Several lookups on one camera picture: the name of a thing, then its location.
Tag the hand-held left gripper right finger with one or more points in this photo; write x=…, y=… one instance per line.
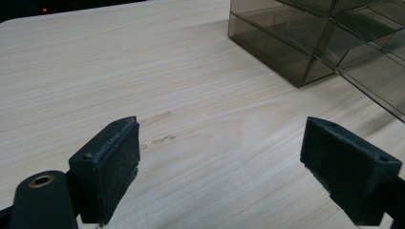
x=347, y=171

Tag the smoky transparent plastic drawer cabinet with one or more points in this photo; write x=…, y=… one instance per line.
x=286, y=35

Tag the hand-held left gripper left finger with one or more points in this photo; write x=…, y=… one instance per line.
x=108, y=168

